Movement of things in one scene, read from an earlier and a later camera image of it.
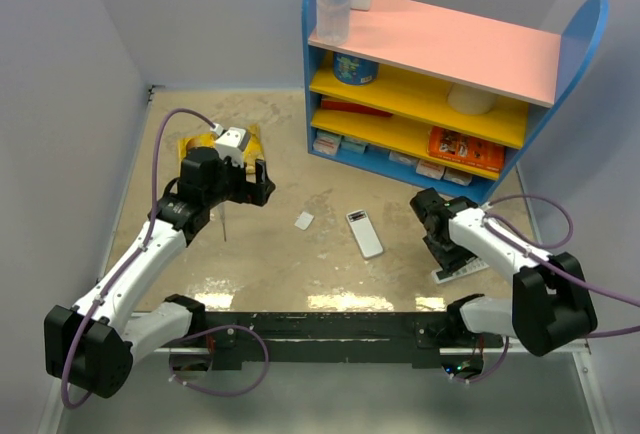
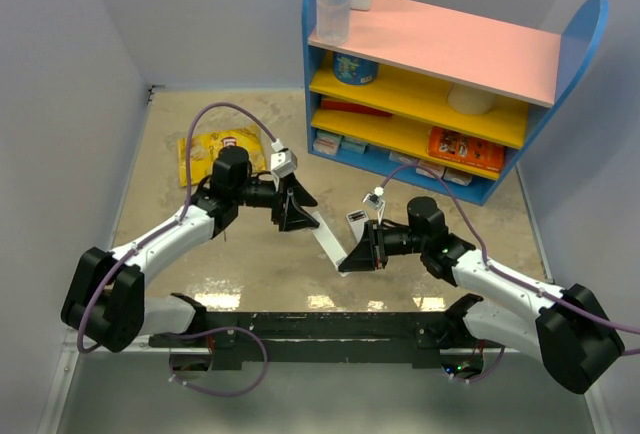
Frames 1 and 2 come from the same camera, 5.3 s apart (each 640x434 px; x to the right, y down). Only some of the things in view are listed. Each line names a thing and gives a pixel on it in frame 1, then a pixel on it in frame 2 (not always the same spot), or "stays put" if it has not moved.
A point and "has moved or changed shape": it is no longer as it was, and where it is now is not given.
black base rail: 234,338 stays put
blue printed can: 354,70 stays put
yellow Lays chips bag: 252,152 stays put
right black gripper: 450,262 → 363,258
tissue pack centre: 403,158 stays put
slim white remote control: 472,266 has moved or changed shape
